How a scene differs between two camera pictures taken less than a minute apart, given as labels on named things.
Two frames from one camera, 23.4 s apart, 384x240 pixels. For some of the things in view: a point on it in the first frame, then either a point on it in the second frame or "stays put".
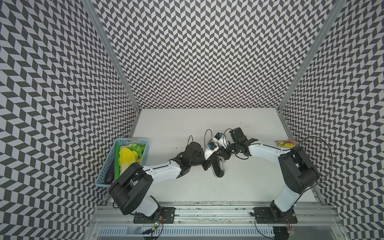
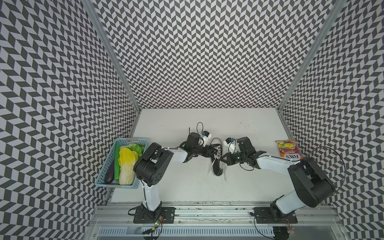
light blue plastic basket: [100, 180] stays put
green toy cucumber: [117, 170] stays put
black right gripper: [227, 154] → [229, 161]
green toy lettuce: [139, 148] stays put
